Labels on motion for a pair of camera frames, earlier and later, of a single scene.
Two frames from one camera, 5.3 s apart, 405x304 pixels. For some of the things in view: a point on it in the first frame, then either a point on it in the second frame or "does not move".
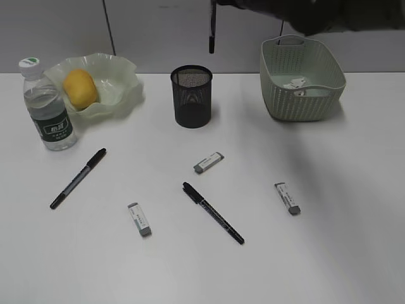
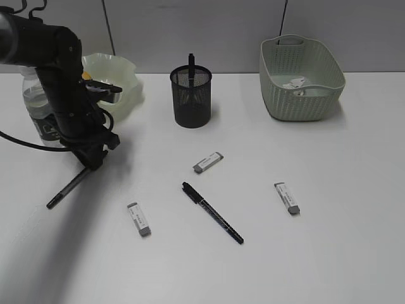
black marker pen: (77, 178) does not move
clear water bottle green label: (47, 107) does not move
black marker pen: (211, 39) -> (191, 70)
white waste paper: (296, 83) does not move
